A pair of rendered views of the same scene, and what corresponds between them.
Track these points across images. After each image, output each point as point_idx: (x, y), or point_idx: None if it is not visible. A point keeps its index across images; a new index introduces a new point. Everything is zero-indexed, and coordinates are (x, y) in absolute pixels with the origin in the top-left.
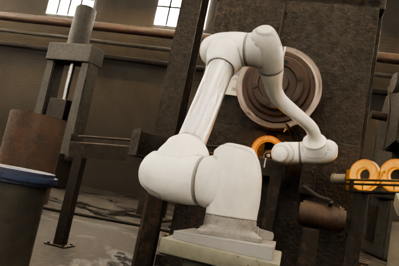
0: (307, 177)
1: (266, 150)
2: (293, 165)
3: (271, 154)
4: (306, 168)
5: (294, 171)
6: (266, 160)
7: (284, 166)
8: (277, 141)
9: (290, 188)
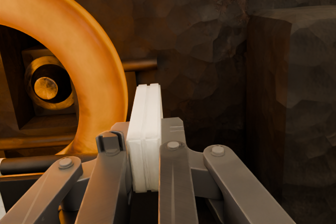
0: (331, 223)
1: (32, 56)
2: (193, 109)
3: (58, 72)
4: (313, 170)
5: (203, 140)
6: (4, 182)
7: (151, 193)
8: (37, 2)
9: (199, 216)
